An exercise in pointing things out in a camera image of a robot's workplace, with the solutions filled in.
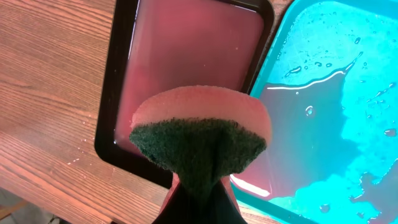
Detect teal plastic tray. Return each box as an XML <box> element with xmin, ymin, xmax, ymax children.
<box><xmin>231</xmin><ymin>0</ymin><xmax>397</xmax><ymax>223</ymax></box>

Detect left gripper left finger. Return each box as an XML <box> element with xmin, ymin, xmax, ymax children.
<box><xmin>152</xmin><ymin>184</ymin><xmax>193</xmax><ymax>224</ymax></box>

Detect dark red tray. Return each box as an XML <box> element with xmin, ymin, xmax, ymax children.
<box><xmin>95</xmin><ymin>0</ymin><xmax>274</xmax><ymax>188</ymax></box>

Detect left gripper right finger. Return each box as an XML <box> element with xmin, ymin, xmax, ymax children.
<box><xmin>194</xmin><ymin>180</ymin><xmax>247</xmax><ymax>224</ymax></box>

